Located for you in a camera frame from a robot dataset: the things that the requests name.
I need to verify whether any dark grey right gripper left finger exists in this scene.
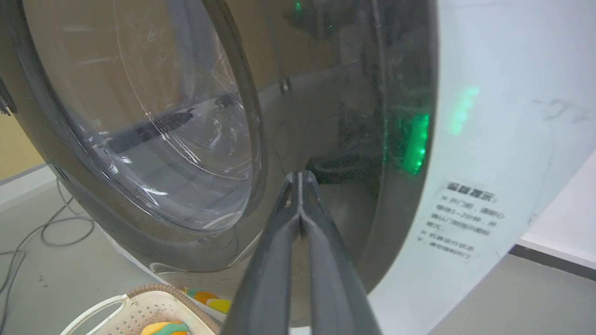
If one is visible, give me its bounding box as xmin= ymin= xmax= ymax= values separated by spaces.
xmin=221 ymin=172 xmax=301 ymax=335

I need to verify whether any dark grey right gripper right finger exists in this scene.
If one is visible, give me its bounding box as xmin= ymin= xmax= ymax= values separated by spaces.
xmin=300 ymin=171 xmax=383 ymax=335

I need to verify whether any white washing machine body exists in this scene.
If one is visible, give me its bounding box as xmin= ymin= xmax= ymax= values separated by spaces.
xmin=0 ymin=0 xmax=596 ymax=335
xmin=95 ymin=223 xmax=298 ymax=335

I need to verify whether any orange yellow toy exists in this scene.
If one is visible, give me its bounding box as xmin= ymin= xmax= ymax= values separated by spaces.
xmin=186 ymin=288 xmax=232 ymax=314

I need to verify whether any colourful cloth in basket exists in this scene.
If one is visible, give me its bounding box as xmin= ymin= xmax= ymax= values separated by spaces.
xmin=141 ymin=321 xmax=190 ymax=335

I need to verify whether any cream perforated laundry basket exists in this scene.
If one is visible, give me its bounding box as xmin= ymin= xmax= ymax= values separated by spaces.
xmin=60 ymin=283 xmax=221 ymax=335

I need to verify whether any grey floor cable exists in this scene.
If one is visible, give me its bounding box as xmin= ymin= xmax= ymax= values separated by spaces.
xmin=0 ymin=177 xmax=95 ymax=322

